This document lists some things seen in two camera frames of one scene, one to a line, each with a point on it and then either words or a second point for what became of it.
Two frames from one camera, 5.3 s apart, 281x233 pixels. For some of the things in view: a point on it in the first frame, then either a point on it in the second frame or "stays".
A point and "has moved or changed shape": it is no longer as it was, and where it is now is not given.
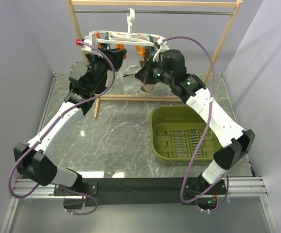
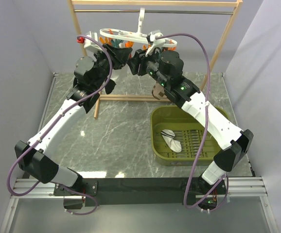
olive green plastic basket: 177,133 stays
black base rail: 143,191 stays
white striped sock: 131,84 -> 168,136
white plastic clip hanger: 91,41 has moved or changed shape
